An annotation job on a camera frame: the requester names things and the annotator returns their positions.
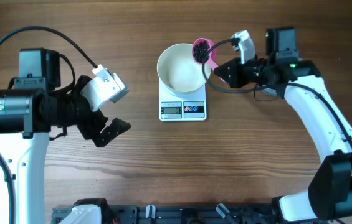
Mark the white ceramic bowl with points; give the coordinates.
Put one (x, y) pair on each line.
(177, 69)

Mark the right grey rail clamp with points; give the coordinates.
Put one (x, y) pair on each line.
(222, 210)

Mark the pink plastic measuring scoop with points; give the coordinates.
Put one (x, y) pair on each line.
(210, 65)

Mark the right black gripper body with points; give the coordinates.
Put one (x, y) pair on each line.
(255, 70)

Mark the left grey rail clamp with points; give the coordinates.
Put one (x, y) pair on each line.
(150, 212)

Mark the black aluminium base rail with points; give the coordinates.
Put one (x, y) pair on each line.
(246, 214)

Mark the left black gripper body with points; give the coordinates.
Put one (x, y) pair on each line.
(78, 111)

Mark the white digital kitchen scale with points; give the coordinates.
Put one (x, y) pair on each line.
(182, 107)

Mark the grey rail clamp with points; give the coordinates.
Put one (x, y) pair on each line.
(222, 210)
(150, 212)

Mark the black beans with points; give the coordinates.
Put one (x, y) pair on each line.
(200, 49)

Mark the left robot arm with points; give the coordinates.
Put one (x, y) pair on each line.
(34, 102)

